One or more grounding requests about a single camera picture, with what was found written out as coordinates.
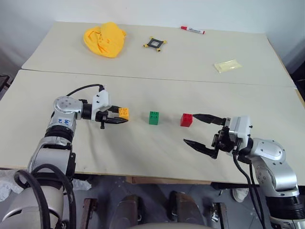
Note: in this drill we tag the black square frame yellow corners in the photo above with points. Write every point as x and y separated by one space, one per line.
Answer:
155 44

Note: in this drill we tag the crumpled white plastic sheet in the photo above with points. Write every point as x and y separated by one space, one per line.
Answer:
8 184
82 184

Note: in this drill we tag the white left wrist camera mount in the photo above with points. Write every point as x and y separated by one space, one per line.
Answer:
103 99

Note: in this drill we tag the red and white marker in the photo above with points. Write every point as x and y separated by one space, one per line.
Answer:
192 29

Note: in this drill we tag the crumpled yellow cloth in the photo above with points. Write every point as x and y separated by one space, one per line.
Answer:
106 40

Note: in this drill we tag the red toy brick cube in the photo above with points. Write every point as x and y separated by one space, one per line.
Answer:
186 120

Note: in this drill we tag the white shoe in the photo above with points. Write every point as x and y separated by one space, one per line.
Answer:
240 195

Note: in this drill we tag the green toy brick cube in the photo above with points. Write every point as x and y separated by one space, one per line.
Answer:
154 118

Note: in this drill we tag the yellow toy brick cube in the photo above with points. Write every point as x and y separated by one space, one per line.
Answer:
124 113

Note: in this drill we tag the dark rounded shape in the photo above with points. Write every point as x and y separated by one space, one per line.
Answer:
126 210
184 207

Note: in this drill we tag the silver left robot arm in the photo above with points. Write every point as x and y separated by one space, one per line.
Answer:
64 105

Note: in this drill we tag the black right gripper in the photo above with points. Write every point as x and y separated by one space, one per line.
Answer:
222 140

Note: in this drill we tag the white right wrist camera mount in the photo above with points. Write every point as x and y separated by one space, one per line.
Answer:
239 128

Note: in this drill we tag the pale yellow plastic packet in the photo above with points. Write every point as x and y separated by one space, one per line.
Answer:
228 66

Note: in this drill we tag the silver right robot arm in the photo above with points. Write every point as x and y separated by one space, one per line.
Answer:
274 164

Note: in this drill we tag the dark furniture piece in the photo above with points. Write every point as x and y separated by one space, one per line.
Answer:
299 78

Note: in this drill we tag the dark chair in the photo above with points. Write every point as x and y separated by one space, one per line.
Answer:
4 83

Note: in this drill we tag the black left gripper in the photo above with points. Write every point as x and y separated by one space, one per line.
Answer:
103 117

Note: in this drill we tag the rusty metal bar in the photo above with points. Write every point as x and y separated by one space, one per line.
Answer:
220 215
90 212

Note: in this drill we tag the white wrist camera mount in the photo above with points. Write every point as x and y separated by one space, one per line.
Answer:
103 99
239 128

